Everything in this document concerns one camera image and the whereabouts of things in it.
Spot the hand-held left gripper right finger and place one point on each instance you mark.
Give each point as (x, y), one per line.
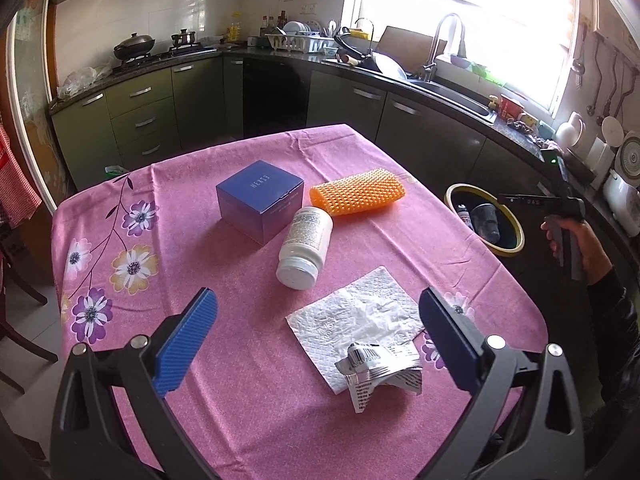
(450, 340)

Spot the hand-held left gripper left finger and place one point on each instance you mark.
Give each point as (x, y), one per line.
(187, 340)

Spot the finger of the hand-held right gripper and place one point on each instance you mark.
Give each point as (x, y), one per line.
(520, 201)

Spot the black bin with yellow rim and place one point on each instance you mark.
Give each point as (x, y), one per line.
(512, 247)

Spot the white printed wrapper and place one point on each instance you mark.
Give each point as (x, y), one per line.
(380, 366)

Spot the white paper tissue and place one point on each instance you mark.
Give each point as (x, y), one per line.
(345, 320)

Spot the person's right forearm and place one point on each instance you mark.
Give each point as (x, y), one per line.
(617, 330)

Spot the person's right hand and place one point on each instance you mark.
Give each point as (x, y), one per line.
(595, 255)

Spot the white pitcher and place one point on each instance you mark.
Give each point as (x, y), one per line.
(570, 132)

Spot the black kitchen countertop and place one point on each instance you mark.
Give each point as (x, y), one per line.
(515, 140)

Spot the white rice cooker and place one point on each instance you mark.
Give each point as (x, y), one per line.
(625, 190)

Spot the dark crumpled rag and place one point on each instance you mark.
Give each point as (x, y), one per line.
(522, 127)

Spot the pink floral tablecloth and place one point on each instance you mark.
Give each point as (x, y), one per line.
(175, 260)

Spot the hanging ladles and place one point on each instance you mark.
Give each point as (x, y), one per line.
(600, 75)

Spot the steel sink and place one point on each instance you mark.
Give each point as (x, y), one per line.
(460, 97)

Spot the green item on sill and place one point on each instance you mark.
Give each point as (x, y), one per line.
(486, 72)

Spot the white pill bottle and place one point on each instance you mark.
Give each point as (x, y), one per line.
(305, 245)

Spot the blue cardboard box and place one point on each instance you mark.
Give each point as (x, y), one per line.
(260, 195)

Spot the orange spiky roller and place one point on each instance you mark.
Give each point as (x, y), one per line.
(357, 192)

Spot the dark wooden chair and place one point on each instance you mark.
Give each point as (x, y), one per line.
(20, 310)

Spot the small green item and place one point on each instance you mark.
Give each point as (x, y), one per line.
(117, 170)

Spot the tall steel faucet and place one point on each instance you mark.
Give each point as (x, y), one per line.
(440, 35)

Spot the black frying pan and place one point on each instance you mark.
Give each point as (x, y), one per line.
(385, 62)

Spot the wooden cutting board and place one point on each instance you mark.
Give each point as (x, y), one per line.
(405, 42)

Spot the bright window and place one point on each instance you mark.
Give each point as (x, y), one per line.
(460, 5)

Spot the wooden rolling pin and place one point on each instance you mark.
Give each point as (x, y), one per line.
(350, 60)

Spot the small curved faucet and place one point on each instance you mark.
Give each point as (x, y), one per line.
(364, 30)

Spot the green base cabinets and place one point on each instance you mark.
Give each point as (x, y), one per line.
(145, 110)

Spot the red checked apron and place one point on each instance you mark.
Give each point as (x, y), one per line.
(17, 175)

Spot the white dish rack with dishes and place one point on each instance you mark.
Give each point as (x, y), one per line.
(295, 40)

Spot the clear plastic bags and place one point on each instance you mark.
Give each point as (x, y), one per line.
(82, 80)

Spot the black gas stove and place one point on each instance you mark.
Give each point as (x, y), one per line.
(165, 56)

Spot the black wok with lid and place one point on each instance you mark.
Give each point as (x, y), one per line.
(132, 46)

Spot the sliding glass door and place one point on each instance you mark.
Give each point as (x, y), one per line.
(30, 85)

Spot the steel pot with lid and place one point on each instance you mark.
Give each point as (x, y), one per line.
(183, 38)

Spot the dark sauce bottles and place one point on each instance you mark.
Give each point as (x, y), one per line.
(272, 24)

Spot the yellow oil bottle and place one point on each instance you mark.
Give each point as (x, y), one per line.
(233, 30)

